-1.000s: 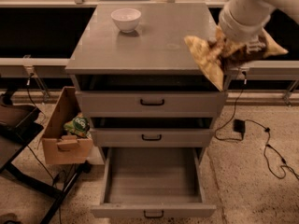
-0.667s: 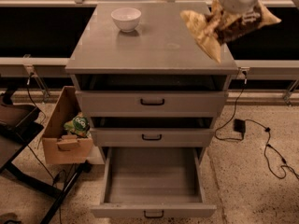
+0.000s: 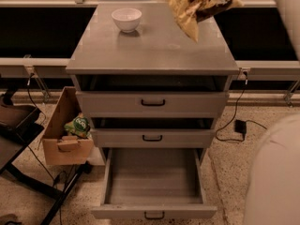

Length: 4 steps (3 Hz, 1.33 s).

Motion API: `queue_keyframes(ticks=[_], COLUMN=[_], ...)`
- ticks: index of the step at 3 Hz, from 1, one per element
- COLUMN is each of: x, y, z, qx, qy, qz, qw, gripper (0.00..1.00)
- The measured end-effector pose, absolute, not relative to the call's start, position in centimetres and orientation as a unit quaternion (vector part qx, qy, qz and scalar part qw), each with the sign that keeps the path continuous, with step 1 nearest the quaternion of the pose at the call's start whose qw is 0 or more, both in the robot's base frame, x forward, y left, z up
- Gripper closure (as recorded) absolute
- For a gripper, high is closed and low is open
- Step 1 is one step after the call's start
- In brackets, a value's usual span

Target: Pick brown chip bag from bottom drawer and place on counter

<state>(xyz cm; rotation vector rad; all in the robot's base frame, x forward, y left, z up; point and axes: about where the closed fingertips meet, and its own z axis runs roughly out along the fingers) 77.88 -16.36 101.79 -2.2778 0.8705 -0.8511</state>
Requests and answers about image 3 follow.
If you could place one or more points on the cardboard box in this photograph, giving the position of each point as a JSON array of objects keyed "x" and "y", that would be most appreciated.
[{"x": 59, "y": 147}]

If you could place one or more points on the brown chip bag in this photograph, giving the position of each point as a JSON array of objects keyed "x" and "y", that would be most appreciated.
[{"x": 188, "y": 13}]

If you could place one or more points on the green snack bag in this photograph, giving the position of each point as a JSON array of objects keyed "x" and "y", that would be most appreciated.
[{"x": 79, "y": 126}]

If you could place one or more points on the black power adapter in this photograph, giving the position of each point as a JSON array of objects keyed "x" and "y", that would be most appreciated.
[{"x": 240, "y": 126}]

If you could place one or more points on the grey bottom drawer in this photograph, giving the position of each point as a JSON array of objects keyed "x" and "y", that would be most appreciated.
[{"x": 153, "y": 184}]

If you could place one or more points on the grey drawer cabinet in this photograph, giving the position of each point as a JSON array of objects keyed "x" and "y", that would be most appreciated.
[{"x": 155, "y": 57}]

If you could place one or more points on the grey drawer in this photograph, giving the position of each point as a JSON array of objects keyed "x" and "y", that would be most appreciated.
[
  {"x": 153, "y": 132},
  {"x": 152, "y": 104},
  {"x": 153, "y": 184}
]

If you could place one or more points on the black table frame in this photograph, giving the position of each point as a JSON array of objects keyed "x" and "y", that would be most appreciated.
[{"x": 19, "y": 128}]

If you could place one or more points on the grey top drawer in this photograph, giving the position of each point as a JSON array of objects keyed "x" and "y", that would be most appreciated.
[{"x": 152, "y": 104}]

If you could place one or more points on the white ceramic bowl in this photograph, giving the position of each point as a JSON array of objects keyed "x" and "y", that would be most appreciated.
[{"x": 127, "y": 19}]

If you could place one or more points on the grey middle drawer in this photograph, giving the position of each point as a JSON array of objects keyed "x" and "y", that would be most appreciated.
[{"x": 153, "y": 132}]

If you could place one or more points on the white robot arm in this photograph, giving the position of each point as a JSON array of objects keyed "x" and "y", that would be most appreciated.
[{"x": 273, "y": 191}]

